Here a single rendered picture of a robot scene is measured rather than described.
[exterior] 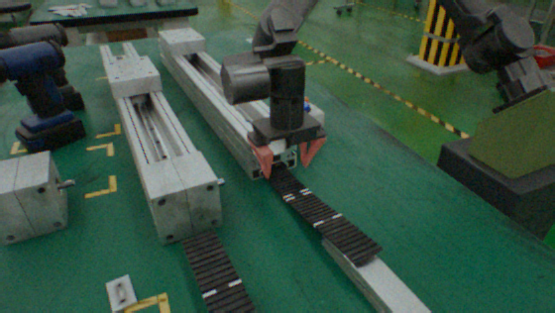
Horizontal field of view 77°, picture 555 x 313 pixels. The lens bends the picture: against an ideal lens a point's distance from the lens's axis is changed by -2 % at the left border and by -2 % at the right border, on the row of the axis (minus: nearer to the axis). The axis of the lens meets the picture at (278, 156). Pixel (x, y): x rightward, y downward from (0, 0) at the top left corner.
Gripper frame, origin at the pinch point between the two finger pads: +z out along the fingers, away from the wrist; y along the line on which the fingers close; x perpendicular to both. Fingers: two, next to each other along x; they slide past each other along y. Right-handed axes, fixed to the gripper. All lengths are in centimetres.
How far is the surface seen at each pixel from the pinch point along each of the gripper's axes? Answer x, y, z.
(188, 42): -62, 1, -8
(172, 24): -188, -19, 15
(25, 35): -54, 40, -16
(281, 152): -5.0, -1.7, 0.1
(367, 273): 24.6, 0.8, 1.5
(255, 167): -4.7, 4.1, 1.8
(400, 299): 29.6, -0.4, 1.5
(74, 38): -192, 37, 17
